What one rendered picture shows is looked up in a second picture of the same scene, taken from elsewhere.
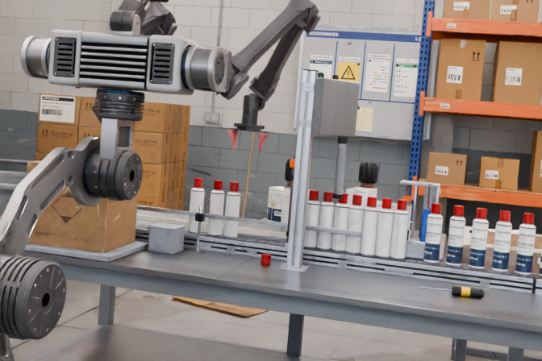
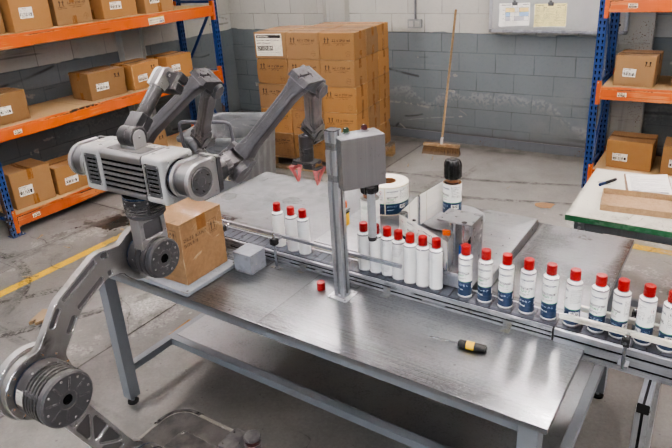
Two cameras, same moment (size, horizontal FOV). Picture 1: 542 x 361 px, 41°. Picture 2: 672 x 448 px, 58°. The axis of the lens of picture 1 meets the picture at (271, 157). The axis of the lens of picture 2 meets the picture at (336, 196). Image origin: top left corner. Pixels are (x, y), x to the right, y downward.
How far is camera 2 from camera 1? 122 cm
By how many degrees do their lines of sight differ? 27
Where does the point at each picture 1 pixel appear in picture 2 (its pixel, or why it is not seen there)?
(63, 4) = not seen: outside the picture
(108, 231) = (189, 269)
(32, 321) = (54, 420)
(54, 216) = not seen: hidden behind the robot
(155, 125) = (347, 53)
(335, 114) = (359, 169)
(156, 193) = (355, 113)
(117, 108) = (135, 212)
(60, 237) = not seen: hidden behind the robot
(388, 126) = (583, 20)
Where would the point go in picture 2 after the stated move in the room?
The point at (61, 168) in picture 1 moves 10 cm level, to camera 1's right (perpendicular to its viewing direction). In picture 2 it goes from (95, 270) to (121, 273)
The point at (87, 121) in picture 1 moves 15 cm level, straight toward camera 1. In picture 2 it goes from (293, 54) to (290, 56)
